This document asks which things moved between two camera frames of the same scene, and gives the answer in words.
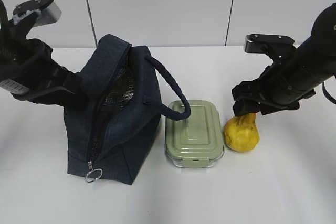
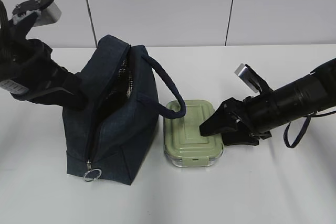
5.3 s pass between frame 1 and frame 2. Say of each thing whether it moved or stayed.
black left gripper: stayed
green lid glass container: stayed
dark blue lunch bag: stayed
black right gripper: moved
